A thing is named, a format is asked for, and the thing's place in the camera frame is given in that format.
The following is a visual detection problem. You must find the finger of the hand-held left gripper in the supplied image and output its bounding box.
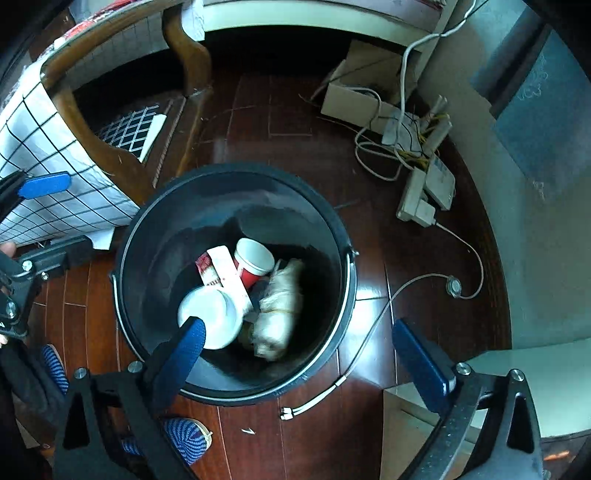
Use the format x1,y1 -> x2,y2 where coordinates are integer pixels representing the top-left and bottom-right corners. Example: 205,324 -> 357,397
0,171 -> 71,215
18,234 -> 94,281

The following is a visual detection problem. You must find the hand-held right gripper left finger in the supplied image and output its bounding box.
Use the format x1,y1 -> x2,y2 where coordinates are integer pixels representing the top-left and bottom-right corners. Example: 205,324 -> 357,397
53,318 -> 208,480

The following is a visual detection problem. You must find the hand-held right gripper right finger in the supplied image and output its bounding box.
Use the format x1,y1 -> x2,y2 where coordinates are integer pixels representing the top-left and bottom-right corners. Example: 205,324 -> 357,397
392,318 -> 555,480

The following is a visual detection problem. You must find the white and blue paper cup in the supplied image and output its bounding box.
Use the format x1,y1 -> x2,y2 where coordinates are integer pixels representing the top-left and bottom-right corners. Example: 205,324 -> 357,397
178,286 -> 244,350

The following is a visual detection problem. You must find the white and red carton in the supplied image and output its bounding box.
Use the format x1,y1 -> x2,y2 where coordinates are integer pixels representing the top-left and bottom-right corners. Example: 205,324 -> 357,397
195,246 -> 254,315

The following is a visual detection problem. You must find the beige bag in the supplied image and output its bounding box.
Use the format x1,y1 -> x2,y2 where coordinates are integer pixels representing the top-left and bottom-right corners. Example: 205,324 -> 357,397
252,258 -> 305,361

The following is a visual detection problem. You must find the red and white paper cup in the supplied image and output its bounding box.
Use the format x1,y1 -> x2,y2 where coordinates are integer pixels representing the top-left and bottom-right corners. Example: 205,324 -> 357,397
233,237 -> 275,289

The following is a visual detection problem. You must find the black bin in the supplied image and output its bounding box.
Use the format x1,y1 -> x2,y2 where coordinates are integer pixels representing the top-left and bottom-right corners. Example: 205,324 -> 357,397
111,162 -> 360,407

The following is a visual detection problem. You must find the blue striped slipper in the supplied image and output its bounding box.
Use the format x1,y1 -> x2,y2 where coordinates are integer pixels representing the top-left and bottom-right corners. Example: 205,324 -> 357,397
121,418 -> 214,466
39,344 -> 70,395

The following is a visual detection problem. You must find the person's leg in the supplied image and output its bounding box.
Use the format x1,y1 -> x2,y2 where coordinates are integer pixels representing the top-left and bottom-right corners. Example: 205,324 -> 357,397
0,339 -> 70,480

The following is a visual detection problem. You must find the white power strip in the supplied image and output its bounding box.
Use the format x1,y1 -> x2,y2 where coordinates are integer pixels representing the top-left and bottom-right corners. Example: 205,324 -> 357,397
397,167 -> 437,228

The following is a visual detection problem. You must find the white modem box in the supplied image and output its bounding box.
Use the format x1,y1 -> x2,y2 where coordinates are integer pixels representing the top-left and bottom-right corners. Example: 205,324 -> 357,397
425,154 -> 456,212

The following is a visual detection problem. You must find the white router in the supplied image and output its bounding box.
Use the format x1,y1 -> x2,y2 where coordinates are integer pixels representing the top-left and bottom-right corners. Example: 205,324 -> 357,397
382,95 -> 454,154

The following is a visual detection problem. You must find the blue-grey patterned curtain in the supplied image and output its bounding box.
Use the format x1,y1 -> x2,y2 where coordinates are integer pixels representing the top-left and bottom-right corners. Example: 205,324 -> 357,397
468,28 -> 591,204

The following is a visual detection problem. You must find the cardboard box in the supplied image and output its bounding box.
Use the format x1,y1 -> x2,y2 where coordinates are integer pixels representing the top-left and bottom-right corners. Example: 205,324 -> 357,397
311,39 -> 407,134

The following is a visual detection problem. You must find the white bed with red headboard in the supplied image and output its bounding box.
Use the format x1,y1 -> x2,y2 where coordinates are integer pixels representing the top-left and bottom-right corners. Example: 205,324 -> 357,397
203,0 -> 462,48

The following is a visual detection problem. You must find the thin cable with inline switch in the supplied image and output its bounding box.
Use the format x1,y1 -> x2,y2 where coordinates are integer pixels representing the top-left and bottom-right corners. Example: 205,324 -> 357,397
279,222 -> 485,421

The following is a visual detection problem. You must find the tangled white cable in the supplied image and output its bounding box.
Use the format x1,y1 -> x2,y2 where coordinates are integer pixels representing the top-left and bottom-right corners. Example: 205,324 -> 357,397
355,88 -> 428,182

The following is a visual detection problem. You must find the white charging cable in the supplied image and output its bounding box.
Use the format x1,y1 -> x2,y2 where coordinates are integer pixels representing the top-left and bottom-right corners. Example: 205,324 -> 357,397
399,0 -> 478,121

